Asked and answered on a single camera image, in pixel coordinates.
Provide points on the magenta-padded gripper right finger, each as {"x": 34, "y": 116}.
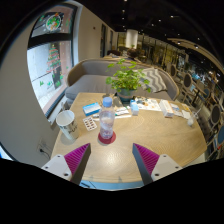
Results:
{"x": 163, "y": 165}

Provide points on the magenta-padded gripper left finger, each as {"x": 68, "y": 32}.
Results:
{"x": 58, "y": 165}

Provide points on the clear blue-capped water bottle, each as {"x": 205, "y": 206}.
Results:
{"x": 107, "y": 121}

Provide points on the white black-lettered paper cup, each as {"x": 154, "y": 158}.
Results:
{"x": 68, "y": 126}

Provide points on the pill blister pack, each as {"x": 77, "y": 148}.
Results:
{"x": 89, "y": 123}

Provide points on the clear plastic cup with straw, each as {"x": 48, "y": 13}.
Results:
{"x": 191, "y": 120}

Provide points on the flat round red coaster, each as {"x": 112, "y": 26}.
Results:
{"x": 106, "y": 141}

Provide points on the white folded tissue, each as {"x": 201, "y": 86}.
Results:
{"x": 186, "y": 114}

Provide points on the blue white small packet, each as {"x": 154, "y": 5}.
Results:
{"x": 175, "y": 107}

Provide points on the yellow small packet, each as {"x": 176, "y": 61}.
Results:
{"x": 185, "y": 107}

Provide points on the white leaflet with orange dots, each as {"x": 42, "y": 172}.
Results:
{"x": 150, "y": 104}

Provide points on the small blue white carton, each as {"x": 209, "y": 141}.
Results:
{"x": 134, "y": 108}

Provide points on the blue and white flat box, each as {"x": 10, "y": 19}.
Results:
{"x": 91, "y": 109}

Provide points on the white green ointment tube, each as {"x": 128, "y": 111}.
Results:
{"x": 122, "y": 112}

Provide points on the grey chevron cushion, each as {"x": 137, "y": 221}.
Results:
{"x": 155, "y": 80}

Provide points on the group of dining chairs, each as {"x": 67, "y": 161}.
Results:
{"x": 187, "y": 81}

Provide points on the window with festive decals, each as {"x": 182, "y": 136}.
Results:
{"x": 46, "y": 76}

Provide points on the green potted plant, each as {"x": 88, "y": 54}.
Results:
{"x": 128, "y": 80}

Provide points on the white round pillar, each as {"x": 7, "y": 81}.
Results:
{"x": 131, "y": 38}

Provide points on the white wall socket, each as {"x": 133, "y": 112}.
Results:
{"x": 43, "y": 149}

